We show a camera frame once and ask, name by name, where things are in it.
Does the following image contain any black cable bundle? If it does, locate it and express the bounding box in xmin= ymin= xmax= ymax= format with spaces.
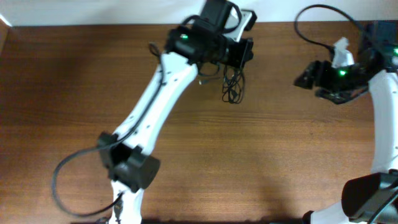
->
xmin=197 ymin=62 xmax=246 ymax=105

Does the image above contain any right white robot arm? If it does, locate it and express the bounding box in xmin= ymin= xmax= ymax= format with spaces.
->
xmin=294 ymin=21 xmax=397 ymax=223

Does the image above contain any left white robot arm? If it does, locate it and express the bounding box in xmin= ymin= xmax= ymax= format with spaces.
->
xmin=97 ymin=1 xmax=257 ymax=223

